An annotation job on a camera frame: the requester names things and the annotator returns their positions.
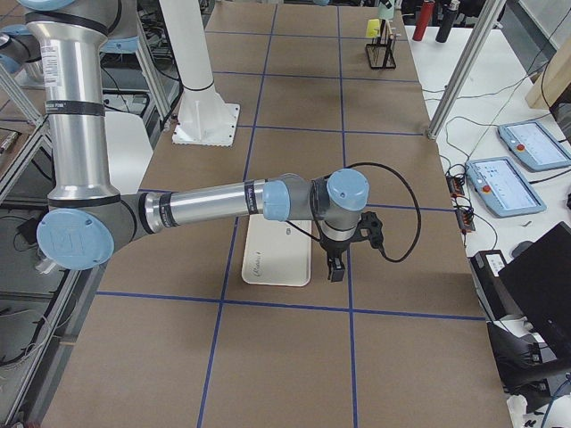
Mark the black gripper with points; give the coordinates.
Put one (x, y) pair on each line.
(332, 248)

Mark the pale green cup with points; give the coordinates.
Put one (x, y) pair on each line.
(386, 9)

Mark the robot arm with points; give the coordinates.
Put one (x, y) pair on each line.
(96, 206)

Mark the cream rabbit tray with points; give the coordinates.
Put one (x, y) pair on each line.
(276, 254)

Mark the yellow cup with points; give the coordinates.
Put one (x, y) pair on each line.
(373, 28)

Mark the near blue teach pendant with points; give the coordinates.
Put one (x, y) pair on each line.
(502, 187)

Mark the blue teach pendant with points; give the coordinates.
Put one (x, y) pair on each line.
(502, 187)
(534, 145)

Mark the black monitor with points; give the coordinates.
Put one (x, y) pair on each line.
(538, 280)

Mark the far blue teach pendant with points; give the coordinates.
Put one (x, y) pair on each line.
(534, 145)

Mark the white chair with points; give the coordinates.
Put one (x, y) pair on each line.
(129, 150)

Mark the red bottle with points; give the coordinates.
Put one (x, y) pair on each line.
(425, 16)

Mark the black bottle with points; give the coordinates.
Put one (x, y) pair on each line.
(450, 12)

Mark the white pedestal column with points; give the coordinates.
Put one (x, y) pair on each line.
(203, 116)

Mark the black wire cup rack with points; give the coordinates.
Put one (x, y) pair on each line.
(380, 51)

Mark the aluminium frame post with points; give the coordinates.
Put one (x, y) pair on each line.
(479, 34)

